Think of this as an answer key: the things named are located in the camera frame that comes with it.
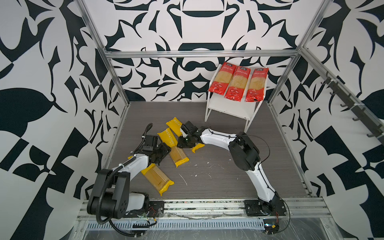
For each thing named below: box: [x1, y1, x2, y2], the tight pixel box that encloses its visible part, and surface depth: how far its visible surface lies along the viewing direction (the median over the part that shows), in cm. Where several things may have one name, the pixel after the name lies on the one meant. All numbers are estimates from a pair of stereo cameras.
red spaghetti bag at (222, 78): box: [208, 62, 238, 96], surface depth 85 cm
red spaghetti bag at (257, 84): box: [244, 67, 269, 103], surface depth 81 cm
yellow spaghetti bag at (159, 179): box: [141, 163, 175, 196], surface depth 84 cm
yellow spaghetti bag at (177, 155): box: [157, 127, 190, 168], surface depth 95 cm
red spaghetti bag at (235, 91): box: [224, 66, 251, 102], surface depth 83 cm
